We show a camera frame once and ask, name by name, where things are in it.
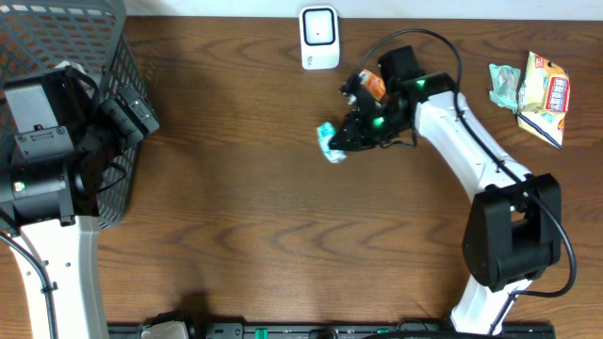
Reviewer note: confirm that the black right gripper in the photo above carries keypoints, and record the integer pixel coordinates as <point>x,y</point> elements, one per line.
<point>355,138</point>

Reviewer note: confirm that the orange tissue pack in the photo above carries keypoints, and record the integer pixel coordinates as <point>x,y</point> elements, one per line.
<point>373,84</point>

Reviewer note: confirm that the small green white carton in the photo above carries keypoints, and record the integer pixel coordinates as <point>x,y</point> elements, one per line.
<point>325,134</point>

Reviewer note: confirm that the teal packet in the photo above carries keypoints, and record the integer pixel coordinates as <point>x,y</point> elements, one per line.
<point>505,80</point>

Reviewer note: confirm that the white blue snack bag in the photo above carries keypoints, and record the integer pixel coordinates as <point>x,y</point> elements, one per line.
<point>543,100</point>

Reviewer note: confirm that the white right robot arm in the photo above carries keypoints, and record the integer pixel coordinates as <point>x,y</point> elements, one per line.
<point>513,232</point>

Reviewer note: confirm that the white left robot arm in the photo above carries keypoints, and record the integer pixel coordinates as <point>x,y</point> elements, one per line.
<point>49,198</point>

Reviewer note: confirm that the white barcode scanner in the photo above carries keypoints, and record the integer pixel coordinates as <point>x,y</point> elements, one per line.
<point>319,36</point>

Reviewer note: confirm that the grey plastic mesh basket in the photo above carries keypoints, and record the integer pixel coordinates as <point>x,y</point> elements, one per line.
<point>38,35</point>

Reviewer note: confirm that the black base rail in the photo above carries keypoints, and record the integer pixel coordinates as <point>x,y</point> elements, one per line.
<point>242,331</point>

